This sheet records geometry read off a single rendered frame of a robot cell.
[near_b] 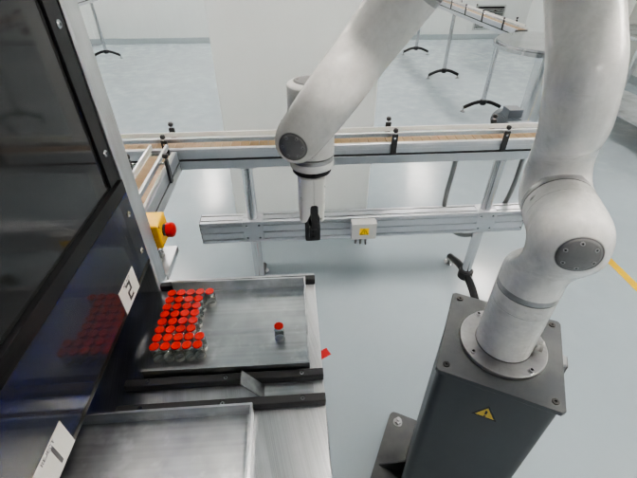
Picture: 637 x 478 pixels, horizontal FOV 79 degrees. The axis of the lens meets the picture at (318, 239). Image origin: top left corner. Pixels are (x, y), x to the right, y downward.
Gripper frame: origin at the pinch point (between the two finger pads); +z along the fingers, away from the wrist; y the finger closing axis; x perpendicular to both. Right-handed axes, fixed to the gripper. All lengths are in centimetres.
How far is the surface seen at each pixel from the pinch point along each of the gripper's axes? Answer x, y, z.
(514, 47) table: 184, -261, 19
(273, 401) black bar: -9.8, 27.1, 20.2
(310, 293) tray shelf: -0.5, -3.2, 22.2
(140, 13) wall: -265, -801, 59
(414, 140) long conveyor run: 50, -84, 17
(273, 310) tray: -10.0, 2.1, 22.0
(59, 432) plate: -40, 37, 6
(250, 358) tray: -14.9, 15.4, 22.0
